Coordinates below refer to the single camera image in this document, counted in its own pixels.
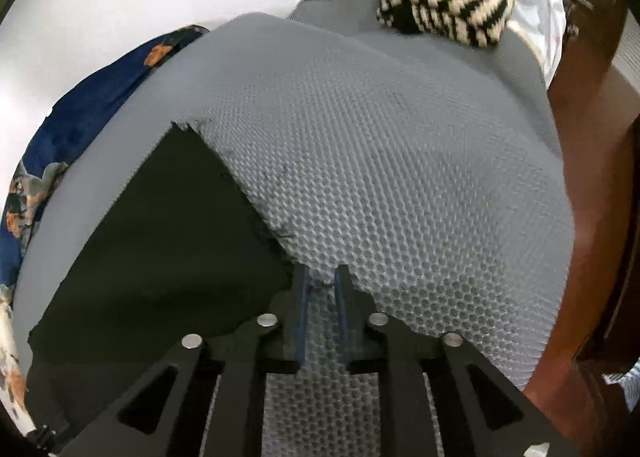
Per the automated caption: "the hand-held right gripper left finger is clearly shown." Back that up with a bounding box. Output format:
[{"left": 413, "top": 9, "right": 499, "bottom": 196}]
[{"left": 60, "top": 268, "right": 310, "bottom": 457}]

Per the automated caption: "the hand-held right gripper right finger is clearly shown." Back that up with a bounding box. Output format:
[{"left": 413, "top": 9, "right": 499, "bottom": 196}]
[{"left": 335, "top": 264, "right": 581, "bottom": 457}]

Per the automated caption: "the black button shirt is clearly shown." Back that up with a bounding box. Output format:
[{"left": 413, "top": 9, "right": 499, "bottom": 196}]
[{"left": 27, "top": 121, "right": 297, "bottom": 368}]

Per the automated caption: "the grey mesh bed mat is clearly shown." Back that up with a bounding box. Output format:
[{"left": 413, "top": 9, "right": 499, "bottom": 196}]
[{"left": 12, "top": 0, "right": 576, "bottom": 457}]

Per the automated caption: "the brown wooden furniture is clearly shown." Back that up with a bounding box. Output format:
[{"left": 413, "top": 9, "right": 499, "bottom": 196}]
[{"left": 522, "top": 2, "right": 640, "bottom": 457}]

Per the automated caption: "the blue floral blanket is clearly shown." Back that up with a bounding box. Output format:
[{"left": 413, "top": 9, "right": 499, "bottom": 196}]
[{"left": 0, "top": 25, "right": 211, "bottom": 293}]

